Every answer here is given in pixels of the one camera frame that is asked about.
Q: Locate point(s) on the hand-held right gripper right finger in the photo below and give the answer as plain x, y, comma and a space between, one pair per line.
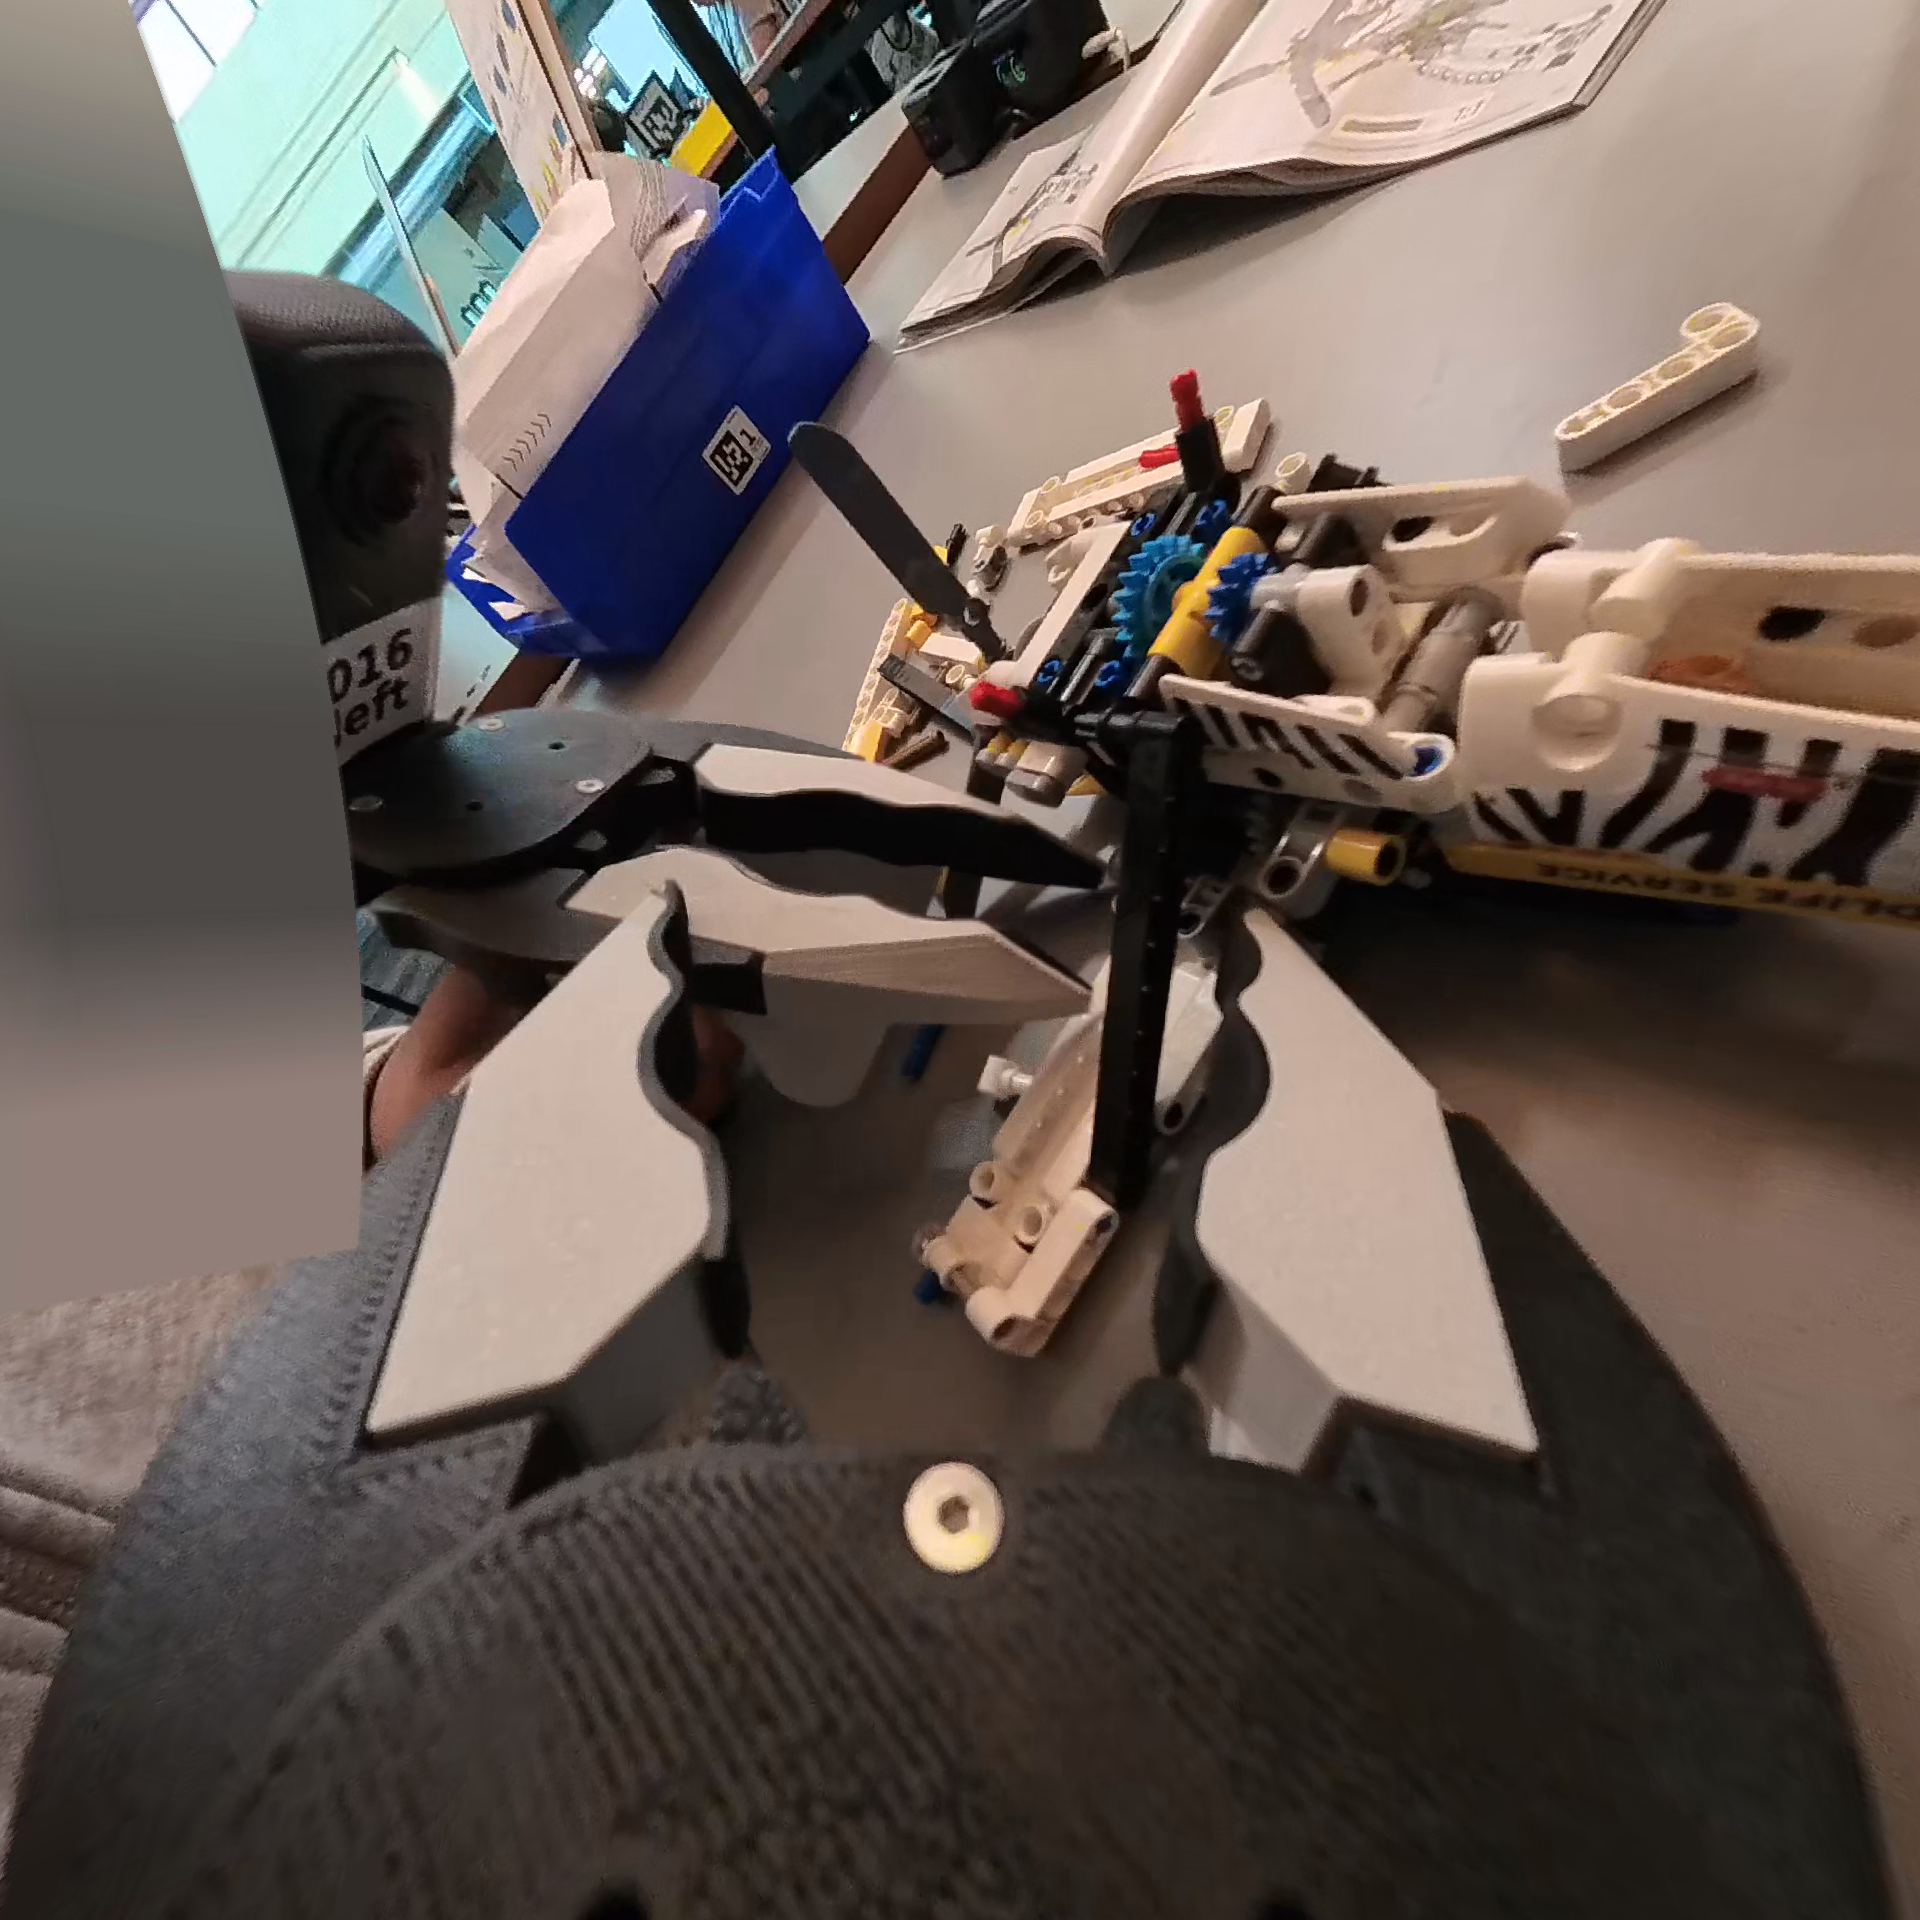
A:
1380, 1231

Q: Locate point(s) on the white bent lego beam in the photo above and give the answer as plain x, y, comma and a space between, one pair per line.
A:
1656, 386

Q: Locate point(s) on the white lego beam assembly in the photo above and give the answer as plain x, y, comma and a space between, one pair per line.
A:
1072, 503

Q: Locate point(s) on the white poster board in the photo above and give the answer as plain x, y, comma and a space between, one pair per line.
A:
516, 89

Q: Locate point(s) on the blue plastic bin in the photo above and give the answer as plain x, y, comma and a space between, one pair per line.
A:
644, 450

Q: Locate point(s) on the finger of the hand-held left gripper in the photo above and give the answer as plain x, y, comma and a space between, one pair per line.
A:
796, 774
902, 944

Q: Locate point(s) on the lego instruction booklet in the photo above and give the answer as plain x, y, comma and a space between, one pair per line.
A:
1350, 89

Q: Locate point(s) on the lego helicopter model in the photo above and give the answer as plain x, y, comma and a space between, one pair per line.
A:
1576, 705

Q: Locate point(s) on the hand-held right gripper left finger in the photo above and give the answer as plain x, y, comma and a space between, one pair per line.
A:
556, 1201

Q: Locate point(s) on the person's left hand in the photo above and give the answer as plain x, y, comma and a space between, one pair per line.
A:
428, 1065

